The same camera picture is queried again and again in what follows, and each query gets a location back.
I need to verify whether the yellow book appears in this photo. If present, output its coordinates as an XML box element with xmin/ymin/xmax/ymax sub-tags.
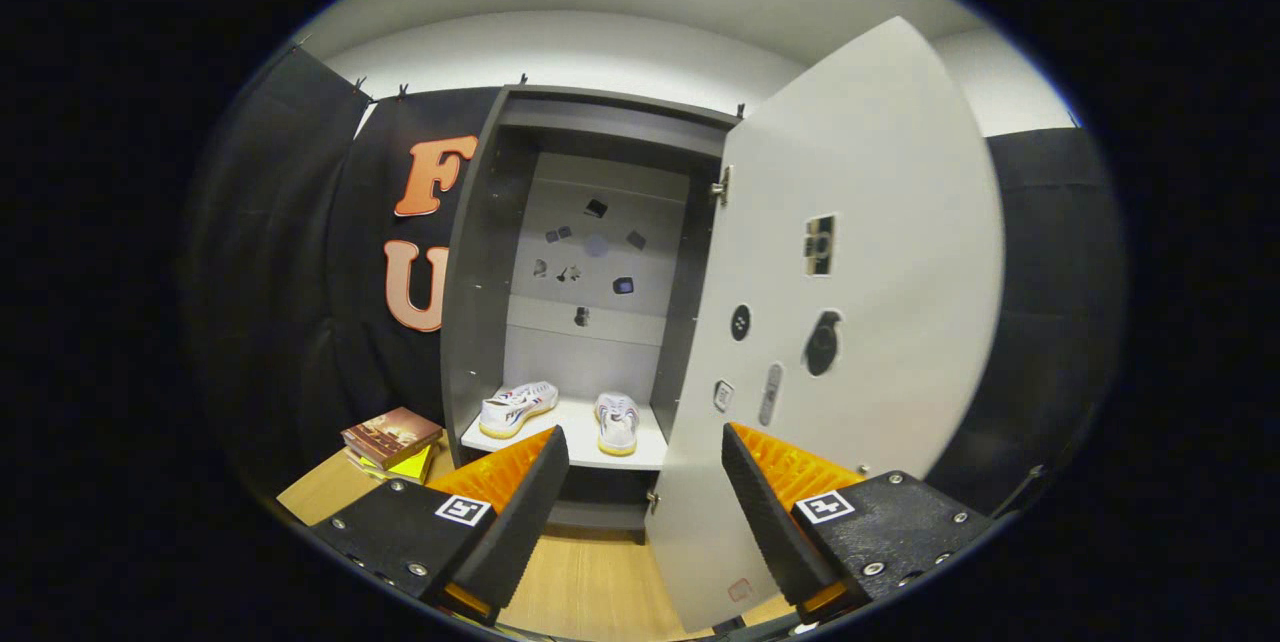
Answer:
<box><xmin>350</xmin><ymin>442</ymin><xmax>437</xmax><ymax>485</ymax></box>

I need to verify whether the white cabinet shelf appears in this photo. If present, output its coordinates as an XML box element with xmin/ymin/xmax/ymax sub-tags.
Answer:
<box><xmin>460</xmin><ymin>394</ymin><xmax>669</xmax><ymax>471</ymax></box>

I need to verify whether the beige shoe cabinet door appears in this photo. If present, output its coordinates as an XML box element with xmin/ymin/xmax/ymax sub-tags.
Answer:
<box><xmin>645</xmin><ymin>15</ymin><xmax>1006</xmax><ymax>635</ymax></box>

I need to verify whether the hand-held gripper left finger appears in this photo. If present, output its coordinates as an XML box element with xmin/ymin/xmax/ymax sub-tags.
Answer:
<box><xmin>310</xmin><ymin>425</ymin><xmax>571</xmax><ymax>626</ymax></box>

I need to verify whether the brown book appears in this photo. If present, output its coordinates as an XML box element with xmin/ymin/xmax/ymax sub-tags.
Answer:
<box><xmin>340</xmin><ymin>406</ymin><xmax>445</xmax><ymax>471</ymax></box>

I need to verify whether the white shoe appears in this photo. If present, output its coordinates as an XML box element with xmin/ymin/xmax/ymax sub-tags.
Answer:
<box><xmin>593</xmin><ymin>392</ymin><xmax>641</xmax><ymax>458</ymax></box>
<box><xmin>478</xmin><ymin>380</ymin><xmax>561</xmax><ymax>440</ymax></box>

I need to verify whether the dark grey shoe cabinet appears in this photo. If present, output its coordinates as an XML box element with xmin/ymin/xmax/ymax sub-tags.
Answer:
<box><xmin>440</xmin><ymin>85</ymin><xmax>743</xmax><ymax>548</ymax></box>

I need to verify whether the black backdrop cloth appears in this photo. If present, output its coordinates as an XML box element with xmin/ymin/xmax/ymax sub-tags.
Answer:
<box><xmin>185</xmin><ymin>42</ymin><xmax>1126</xmax><ymax>523</ymax></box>

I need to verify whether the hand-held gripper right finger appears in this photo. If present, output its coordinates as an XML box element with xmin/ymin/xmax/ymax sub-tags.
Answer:
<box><xmin>720</xmin><ymin>422</ymin><xmax>1004</xmax><ymax>623</ymax></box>

